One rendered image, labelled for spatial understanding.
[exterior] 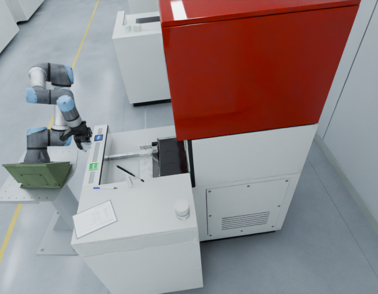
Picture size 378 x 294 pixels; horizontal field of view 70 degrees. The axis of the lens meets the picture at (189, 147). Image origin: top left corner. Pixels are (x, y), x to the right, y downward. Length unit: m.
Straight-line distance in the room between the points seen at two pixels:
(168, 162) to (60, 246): 1.36
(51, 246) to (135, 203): 1.38
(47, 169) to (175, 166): 0.76
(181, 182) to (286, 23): 0.93
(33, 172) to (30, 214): 1.21
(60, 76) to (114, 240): 1.04
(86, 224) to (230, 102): 0.94
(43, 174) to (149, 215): 0.76
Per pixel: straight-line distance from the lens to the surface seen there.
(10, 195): 2.08
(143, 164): 1.78
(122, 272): 1.81
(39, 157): 1.96
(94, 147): 1.88
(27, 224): 3.00
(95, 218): 1.51
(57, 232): 2.79
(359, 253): 2.64
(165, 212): 1.43
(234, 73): 1.20
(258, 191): 1.86
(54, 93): 1.53
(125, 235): 1.42
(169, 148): 1.81
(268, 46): 1.19
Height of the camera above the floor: 2.18
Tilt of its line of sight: 45 degrees down
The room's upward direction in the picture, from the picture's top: 5 degrees counter-clockwise
